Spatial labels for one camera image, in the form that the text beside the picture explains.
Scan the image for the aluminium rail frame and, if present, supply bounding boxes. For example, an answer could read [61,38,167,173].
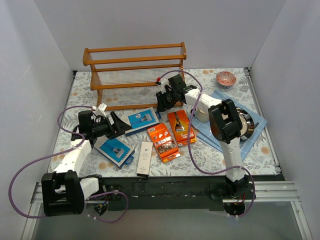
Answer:
[21,66,313,240]

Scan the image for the orange razor pack with pictures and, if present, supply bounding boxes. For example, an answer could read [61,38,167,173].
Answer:
[147,123,181,163]

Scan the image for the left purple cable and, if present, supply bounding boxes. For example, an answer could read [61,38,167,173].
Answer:
[8,105,131,223]

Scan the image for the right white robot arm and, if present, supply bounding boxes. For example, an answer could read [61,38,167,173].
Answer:
[155,74,249,199]

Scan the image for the tall beige slim box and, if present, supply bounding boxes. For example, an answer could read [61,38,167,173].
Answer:
[136,141,153,177]

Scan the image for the purple cable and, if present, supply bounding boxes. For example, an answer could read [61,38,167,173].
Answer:
[8,105,131,223]
[159,69,257,218]

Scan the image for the white enamel mug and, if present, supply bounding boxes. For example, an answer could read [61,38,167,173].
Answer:
[193,109,210,122]

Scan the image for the black rimmed plate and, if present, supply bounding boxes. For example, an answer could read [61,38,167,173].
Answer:
[212,106,255,143]

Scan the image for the blue checked cloth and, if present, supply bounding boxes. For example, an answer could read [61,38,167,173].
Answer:
[191,89,267,161]

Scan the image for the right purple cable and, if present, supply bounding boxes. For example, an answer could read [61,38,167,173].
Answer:
[159,69,257,218]

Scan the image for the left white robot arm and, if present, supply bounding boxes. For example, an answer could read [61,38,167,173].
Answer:
[41,110,132,217]

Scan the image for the wooden three-tier shelf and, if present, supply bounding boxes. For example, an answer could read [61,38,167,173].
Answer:
[82,42,187,105]

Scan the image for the blue Harry's razor box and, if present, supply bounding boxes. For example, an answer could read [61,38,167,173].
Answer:
[123,107,160,136]
[94,136,135,169]

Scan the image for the red patterned bowl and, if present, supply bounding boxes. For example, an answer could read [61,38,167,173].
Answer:
[216,71,237,89]

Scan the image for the orange Gillette Fusion5 box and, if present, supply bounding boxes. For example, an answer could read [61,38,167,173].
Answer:
[167,109,197,147]

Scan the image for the floral table mat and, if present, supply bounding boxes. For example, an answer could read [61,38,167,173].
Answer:
[47,67,282,179]

